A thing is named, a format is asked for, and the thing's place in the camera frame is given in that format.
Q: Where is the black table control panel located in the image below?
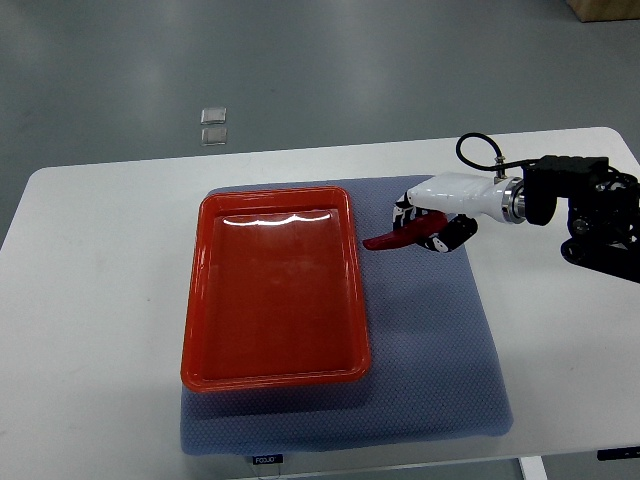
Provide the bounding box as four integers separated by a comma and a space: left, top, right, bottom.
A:
597, 446, 640, 462

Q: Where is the white table leg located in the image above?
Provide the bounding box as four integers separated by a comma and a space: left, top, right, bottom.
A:
518, 456, 548, 480

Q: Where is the blue grey mesh mat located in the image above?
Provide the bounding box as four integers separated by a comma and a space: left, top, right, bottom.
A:
181, 176, 512, 456

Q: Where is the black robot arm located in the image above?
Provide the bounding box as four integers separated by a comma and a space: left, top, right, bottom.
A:
392, 155, 639, 282

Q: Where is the upper floor metal plate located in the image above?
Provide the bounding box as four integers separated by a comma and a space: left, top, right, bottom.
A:
200, 106, 227, 125

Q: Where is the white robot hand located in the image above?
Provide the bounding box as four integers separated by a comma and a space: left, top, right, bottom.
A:
392, 173, 525, 253

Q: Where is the red plastic tray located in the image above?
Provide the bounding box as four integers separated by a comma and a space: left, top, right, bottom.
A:
181, 186, 371, 394

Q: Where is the black mat label tag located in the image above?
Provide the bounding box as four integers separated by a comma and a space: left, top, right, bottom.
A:
252, 454, 284, 466

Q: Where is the cardboard box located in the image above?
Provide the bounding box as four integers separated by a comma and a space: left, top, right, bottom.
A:
566, 0, 640, 23

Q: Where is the red pepper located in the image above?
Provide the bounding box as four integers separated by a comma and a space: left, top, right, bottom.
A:
362, 212, 448, 251

